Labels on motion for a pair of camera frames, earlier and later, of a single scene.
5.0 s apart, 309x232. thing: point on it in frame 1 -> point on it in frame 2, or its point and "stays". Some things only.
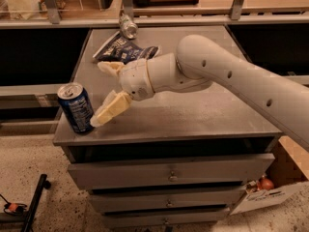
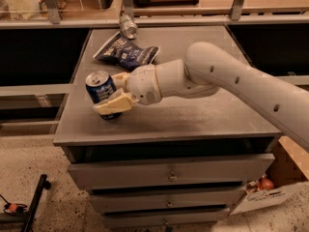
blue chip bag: (122, 49) stays
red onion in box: (266, 184) stays
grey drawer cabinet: (175, 159) stays
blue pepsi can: (76, 106) -> (99, 85)
